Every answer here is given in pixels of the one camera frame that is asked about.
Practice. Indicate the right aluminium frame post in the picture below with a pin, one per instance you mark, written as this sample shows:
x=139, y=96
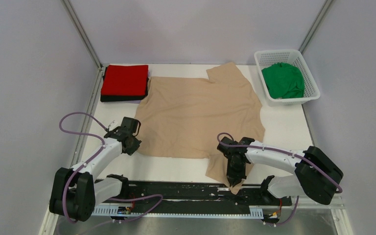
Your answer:
x=315, y=25

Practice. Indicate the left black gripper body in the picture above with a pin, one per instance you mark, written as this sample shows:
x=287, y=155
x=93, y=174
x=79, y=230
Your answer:
x=134, y=145

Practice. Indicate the green t shirt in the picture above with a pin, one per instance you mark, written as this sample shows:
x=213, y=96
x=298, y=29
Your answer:
x=284, y=81

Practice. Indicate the folded black t shirt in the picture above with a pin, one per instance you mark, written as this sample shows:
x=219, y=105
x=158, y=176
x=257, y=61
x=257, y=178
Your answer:
x=123, y=98

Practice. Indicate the beige t shirt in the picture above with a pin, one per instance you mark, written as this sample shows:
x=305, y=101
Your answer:
x=181, y=117

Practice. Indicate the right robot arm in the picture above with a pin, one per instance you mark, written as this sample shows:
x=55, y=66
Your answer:
x=311, y=172

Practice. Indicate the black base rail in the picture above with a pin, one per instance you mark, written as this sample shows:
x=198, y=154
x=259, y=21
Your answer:
x=174, y=197

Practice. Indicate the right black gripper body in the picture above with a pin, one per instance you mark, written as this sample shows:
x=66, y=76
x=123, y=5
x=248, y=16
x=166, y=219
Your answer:
x=234, y=169

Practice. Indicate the aluminium frame post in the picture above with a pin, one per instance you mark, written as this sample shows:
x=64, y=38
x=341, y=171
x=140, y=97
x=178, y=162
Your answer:
x=81, y=32
x=315, y=25

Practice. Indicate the white plastic basket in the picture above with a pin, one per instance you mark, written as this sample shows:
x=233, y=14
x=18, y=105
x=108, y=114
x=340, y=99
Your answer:
x=266, y=58

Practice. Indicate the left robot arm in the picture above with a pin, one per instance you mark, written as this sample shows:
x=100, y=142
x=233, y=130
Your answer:
x=76, y=191

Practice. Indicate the white slotted cable duct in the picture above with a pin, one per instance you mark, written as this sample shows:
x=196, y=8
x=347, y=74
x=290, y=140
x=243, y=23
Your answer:
x=113, y=211

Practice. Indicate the folded red t shirt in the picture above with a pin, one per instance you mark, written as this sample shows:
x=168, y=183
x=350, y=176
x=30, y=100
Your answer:
x=125, y=80

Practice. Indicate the left aluminium frame post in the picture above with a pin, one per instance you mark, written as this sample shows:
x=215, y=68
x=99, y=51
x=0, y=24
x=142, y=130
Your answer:
x=81, y=32

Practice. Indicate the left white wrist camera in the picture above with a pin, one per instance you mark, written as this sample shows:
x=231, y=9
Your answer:
x=111, y=126

